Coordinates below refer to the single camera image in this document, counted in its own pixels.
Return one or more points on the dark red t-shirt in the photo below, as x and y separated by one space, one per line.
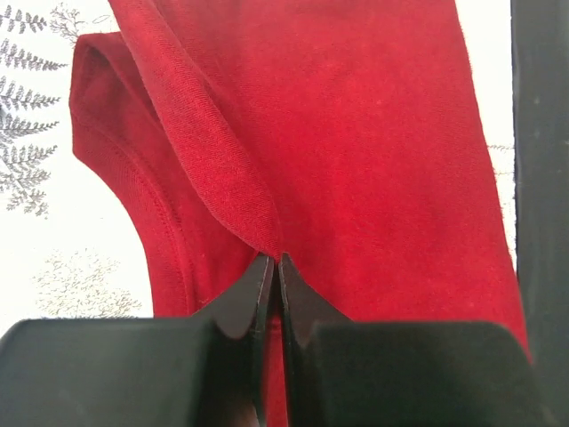
344 134

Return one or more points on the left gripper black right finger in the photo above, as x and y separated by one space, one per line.
339 372

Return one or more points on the aluminium frame rail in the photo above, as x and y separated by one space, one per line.
540 84

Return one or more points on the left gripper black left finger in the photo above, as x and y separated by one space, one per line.
201 370

